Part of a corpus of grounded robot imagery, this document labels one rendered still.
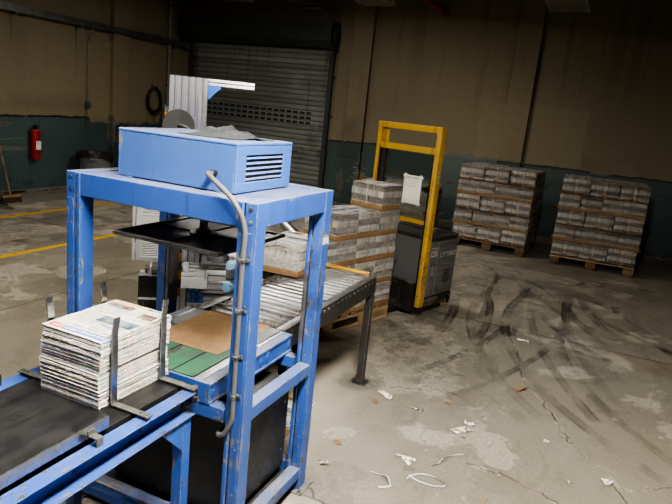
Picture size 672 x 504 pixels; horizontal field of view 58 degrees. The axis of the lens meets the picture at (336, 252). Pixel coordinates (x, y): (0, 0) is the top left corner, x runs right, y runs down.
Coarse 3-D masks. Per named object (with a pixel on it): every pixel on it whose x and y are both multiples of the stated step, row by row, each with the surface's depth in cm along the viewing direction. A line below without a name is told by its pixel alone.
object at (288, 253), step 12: (276, 240) 403; (288, 240) 406; (300, 240) 410; (264, 252) 409; (276, 252) 405; (288, 252) 401; (300, 252) 397; (264, 264) 410; (276, 264) 407; (288, 264) 403; (300, 264) 403
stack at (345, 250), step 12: (348, 240) 523; (360, 240) 535; (372, 240) 549; (336, 252) 514; (348, 252) 527; (360, 252) 539; (372, 252) 552; (360, 264) 542; (372, 264) 556; (264, 276) 488; (360, 312) 560; (348, 324) 553
